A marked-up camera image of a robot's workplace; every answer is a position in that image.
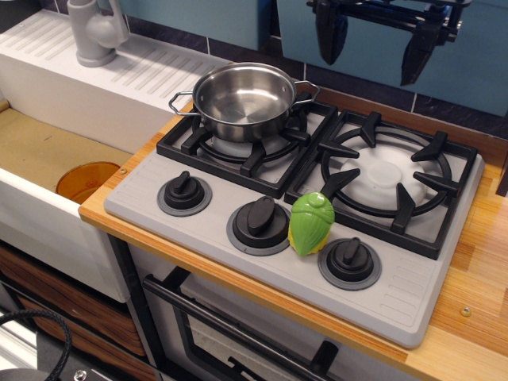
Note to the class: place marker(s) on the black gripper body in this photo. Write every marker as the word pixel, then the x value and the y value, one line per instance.
pixel 446 13

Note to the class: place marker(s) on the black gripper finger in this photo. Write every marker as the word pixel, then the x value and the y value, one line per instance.
pixel 425 37
pixel 332 28

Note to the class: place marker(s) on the stainless steel pot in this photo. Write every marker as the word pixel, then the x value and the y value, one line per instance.
pixel 244 102

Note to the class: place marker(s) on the green toy corncob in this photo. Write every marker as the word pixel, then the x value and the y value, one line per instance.
pixel 312 216

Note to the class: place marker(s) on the grey toy stove top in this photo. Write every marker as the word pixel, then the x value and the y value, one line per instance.
pixel 398 306

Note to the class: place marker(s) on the black middle stove knob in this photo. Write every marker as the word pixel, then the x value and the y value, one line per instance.
pixel 259 228

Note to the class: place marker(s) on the black stove knob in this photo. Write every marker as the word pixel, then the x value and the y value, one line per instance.
pixel 349 264
pixel 184 195
pixel 259 228

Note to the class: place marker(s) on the black left stove knob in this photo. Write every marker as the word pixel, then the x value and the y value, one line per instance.
pixel 184 195

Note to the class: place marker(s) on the black right stove knob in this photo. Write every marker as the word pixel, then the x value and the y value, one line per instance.
pixel 349 264

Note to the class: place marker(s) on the black right burner grate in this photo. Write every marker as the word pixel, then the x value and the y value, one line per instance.
pixel 392 183

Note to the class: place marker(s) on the black burner grate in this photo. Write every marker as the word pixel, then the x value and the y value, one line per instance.
pixel 267 166
pixel 392 183

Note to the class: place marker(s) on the black left burner grate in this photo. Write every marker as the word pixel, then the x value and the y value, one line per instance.
pixel 267 166

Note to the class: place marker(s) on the grey toy faucet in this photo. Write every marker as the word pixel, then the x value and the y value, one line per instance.
pixel 96 35

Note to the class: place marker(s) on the white toy sink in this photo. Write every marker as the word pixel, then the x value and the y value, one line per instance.
pixel 57 114

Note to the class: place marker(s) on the orange plastic drain disc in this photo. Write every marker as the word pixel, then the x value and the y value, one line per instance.
pixel 81 182

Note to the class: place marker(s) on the wooden drawer fronts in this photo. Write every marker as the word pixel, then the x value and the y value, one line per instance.
pixel 102 328

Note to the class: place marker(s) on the black oven door handle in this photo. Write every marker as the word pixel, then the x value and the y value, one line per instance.
pixel 169 291

